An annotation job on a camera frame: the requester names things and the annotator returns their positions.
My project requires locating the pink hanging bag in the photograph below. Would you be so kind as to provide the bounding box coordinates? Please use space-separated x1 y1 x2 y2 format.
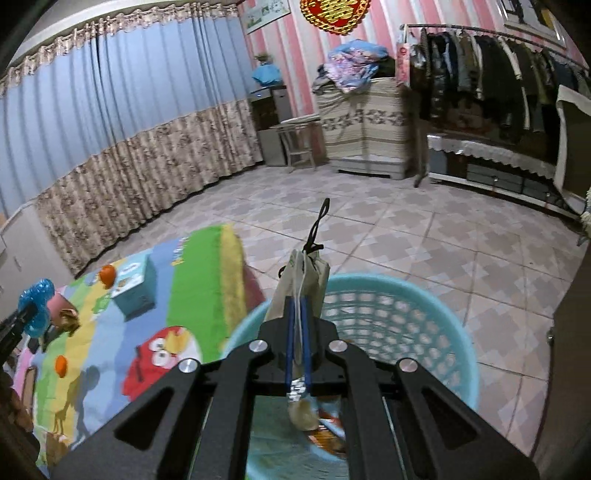
396 28 413 88

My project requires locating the beige paper bag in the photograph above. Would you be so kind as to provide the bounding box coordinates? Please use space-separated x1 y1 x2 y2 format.
263 198 332 432

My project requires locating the framed landscape wall picture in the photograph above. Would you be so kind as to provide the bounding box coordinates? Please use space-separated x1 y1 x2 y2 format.
242 0 293 35

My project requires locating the red heart wall decoration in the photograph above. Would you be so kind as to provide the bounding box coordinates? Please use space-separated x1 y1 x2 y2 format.
300 0 373 35

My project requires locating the cartoon bird printed blanket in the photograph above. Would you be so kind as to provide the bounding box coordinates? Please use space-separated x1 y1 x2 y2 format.
11 224 267 474

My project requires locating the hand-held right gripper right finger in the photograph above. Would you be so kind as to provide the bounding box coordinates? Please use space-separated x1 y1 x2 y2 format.
298 298 539 480

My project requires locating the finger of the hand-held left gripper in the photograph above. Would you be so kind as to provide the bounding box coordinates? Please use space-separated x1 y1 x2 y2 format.
0 305 38 366

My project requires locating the blue plastic bag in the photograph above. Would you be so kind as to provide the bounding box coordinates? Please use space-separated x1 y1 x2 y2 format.
17 278 57 336

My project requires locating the low cabinet with lace cloth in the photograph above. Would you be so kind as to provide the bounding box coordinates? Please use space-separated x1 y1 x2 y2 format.
425 131 583 219

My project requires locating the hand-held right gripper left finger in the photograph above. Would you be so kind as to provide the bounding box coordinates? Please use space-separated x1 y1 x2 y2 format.
51 298 296 480

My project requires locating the brown crumpled wrapper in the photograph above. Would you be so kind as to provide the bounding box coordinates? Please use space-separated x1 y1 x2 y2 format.
56 310 82 334

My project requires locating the grey water dispenser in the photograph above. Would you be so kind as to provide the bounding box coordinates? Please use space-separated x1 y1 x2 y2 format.
249 85 295 168

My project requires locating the white cabinet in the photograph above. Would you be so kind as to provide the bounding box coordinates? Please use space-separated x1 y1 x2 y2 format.
0 200 72 298

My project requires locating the pink plastic bowl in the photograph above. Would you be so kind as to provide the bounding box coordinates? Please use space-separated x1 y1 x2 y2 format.
48 295 78 325

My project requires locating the patterned cloth covered cabinet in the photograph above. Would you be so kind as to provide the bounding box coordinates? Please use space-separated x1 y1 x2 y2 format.
317 78 415 182

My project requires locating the row of hanging dark clothes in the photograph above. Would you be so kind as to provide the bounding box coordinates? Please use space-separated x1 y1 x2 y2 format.
410 28 591 141

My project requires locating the black and white wall poster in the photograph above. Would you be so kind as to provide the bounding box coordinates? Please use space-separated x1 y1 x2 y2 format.
498 0 570 48

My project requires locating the teal tissue box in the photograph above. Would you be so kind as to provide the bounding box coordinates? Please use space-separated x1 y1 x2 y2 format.
110 255 156 320

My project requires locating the metal clothes rack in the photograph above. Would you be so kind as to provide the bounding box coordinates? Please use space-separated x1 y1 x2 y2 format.
398 22 591 190

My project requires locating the orange snack wrapper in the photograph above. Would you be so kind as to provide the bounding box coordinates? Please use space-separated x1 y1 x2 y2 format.
313 406 348 459

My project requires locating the pile of folded bedding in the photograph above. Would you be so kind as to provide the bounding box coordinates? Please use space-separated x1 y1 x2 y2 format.
312 39 396 94

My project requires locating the blue cloth bottle cover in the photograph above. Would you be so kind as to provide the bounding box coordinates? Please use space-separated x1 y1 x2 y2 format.
251 65 283 88

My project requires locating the blue and floral curtain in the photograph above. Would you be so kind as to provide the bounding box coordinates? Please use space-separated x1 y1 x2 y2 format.
0 2 265 278

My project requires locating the dark wooden furniture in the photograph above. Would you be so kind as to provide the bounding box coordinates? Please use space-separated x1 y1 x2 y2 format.
551 240 591 480

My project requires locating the teal plastic laundry basket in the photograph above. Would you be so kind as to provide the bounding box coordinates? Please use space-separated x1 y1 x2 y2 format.
222 273 479 480

